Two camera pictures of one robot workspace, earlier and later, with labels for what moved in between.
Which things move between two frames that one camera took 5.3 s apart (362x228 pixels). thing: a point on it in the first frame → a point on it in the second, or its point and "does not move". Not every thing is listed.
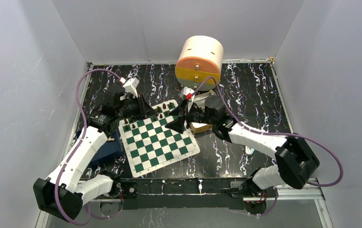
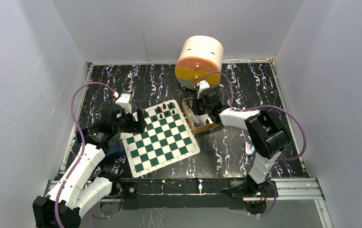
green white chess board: [150, 145] does not move
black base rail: [210, 194] does not move
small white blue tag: [248, 150] does not move
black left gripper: [144, 109] → [135, 127]
